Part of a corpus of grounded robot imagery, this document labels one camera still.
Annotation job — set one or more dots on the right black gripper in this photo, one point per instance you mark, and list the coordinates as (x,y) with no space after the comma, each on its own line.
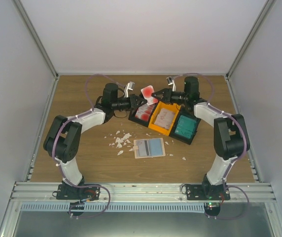
(167,96)

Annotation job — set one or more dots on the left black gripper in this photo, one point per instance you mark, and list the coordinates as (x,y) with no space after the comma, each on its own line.
(133,102)

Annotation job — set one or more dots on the red circle card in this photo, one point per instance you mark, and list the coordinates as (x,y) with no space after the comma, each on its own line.
(147,94)

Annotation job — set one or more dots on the beige leather card holder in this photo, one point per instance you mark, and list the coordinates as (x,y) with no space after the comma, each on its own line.
(156,148)

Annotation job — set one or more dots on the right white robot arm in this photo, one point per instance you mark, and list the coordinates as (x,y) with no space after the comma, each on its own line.
(230,137)

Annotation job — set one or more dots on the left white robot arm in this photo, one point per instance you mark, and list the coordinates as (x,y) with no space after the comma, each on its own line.
(63,138)

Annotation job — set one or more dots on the red circle cards stack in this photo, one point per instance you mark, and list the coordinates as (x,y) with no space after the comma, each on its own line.
(144,112)

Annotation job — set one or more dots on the teal cards stack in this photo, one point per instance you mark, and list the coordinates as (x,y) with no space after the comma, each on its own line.
(185,127)

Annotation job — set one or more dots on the black bin left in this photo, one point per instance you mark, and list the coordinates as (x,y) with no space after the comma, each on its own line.
(138,121)

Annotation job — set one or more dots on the black bin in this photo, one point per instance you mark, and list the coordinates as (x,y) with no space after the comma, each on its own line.
(138,121)
(177,137)

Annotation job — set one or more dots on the yellow bin middle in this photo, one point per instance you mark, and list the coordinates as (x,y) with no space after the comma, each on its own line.
(172,107)

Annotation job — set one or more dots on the black bin right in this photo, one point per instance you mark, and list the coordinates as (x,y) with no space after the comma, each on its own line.
(177,137)

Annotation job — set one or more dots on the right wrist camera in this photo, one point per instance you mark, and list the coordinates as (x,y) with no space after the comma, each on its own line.
(171,83)

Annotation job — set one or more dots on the grey slotted cable duct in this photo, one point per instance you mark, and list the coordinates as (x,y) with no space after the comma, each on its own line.
(115,207)

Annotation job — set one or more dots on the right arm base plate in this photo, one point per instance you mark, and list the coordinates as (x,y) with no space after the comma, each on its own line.
(212,196)

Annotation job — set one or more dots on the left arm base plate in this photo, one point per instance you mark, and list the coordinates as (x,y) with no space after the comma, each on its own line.
(78,197)

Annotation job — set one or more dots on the aluminium rail frame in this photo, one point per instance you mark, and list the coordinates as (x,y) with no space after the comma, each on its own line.
(138,193)

